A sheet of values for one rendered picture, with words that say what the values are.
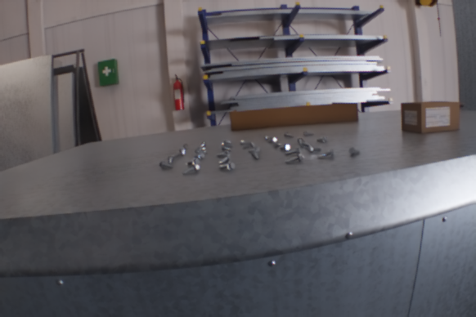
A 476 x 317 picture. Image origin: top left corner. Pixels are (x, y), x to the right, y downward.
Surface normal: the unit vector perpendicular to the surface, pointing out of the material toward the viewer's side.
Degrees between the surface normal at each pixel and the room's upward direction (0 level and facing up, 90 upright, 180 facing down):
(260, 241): 68
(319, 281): 90
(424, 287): 90
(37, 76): 78
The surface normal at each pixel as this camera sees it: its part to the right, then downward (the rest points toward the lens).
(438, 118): 0.08, 0.18
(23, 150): 0.13, -0.04
